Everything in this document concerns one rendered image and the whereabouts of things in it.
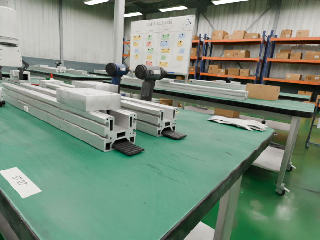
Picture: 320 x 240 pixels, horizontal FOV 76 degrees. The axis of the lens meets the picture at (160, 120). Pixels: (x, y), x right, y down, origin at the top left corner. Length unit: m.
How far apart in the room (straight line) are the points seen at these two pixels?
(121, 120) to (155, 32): 3.78
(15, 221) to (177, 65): 3.66
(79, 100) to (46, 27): 12.90
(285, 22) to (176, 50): 7.95
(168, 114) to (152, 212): 0.41
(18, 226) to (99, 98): 0.32
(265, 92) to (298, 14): 9.00
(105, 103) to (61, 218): 0.32
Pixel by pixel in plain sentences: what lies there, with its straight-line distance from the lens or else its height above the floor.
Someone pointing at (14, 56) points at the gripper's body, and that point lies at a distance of 1.25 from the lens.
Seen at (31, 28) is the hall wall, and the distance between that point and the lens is 13.13.
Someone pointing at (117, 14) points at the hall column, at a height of 3.17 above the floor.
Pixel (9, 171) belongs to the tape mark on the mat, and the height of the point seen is 0.78.
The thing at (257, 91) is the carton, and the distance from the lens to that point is 2.49.
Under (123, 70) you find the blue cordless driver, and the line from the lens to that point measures 1.08.
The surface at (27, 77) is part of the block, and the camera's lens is 2.23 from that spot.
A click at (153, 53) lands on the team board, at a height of 1.31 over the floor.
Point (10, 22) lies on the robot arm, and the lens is 1.24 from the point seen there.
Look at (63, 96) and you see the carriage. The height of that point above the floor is 0.89.
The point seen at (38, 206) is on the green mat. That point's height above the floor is 0.78.
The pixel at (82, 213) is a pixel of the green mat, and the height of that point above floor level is 0.78.
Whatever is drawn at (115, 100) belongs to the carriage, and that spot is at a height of 0.89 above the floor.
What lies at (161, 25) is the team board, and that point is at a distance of 4.22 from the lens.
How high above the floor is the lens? 0.98
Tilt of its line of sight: 13 degrees down
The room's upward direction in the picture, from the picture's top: 5 degrees clockwise
